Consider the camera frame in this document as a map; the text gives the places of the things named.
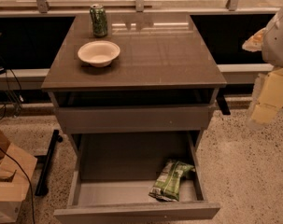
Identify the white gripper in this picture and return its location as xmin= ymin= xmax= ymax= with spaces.
xmin=242 ymin=28 xmax=283 ymax=130

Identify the green jalapeno chip bag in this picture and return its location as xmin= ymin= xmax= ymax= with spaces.
xmin=149 ymin=160 xmax=195 ymax=202

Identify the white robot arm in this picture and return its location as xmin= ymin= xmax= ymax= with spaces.
xmin=242 ymin=6 xmax=283 ymax=130

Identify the closed grey top drawer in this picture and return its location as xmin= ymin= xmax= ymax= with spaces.
xmin=55 ymin=105 xmax=214 ymax=134

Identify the grey drawer cabinet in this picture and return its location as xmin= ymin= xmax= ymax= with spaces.
xmin=41 ymin=12 xmax=228 ymax=224

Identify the open grey middle drawer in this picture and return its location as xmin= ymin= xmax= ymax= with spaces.
xmin=54 ymin=132 xmax=220 ymax=224

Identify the white paper bowl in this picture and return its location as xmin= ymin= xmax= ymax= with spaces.
xmin=78 ymin=40 xmax=120 ymax=67

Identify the green soda can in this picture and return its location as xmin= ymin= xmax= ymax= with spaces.
xmin=90 ymin=4 xmax=107 ymax=37

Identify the black stand leg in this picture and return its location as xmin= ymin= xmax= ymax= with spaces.
xmin=35 ymin=130 xmax=63 ymax=196

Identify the brown cardboard box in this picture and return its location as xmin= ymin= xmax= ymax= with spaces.
xmin=0 ymin=130 xmax=37 ymax=224

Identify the black cable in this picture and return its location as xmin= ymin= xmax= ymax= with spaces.
xmin=0 ymin=137 xmax=36 ymax=224

